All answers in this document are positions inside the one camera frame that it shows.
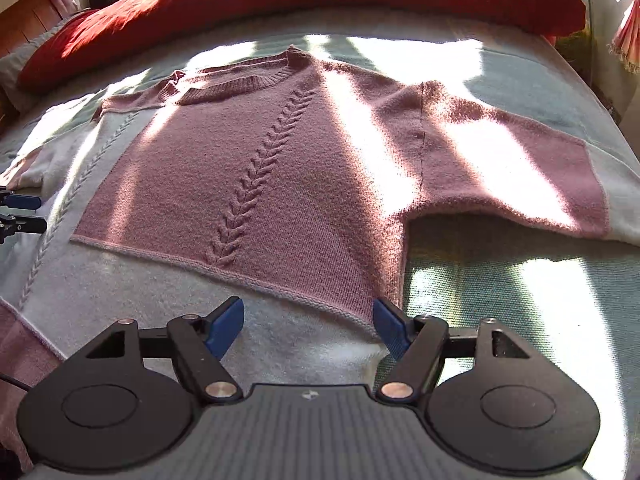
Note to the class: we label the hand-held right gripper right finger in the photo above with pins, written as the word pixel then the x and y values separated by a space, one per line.
pixel 392 327

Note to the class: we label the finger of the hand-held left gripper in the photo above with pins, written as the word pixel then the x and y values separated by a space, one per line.
pixel 25 224
pixel 22 201

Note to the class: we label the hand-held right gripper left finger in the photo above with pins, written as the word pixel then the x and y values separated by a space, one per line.
pixel 225 327

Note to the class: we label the pink and white knit sweater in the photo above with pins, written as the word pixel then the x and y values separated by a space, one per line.
pixel 300 160

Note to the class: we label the green plaid bed blanket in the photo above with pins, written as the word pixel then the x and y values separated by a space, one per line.
pixel 500 300

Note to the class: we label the grey pillow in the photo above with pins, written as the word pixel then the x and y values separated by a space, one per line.
pixel 15 72

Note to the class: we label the wooden headboard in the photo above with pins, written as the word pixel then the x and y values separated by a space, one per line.
pixel 30 20

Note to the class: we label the metal drying rack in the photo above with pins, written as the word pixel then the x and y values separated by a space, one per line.
pixel 592 35

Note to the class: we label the orange curtain with fringe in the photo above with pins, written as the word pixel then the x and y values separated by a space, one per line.
pixel 627 35

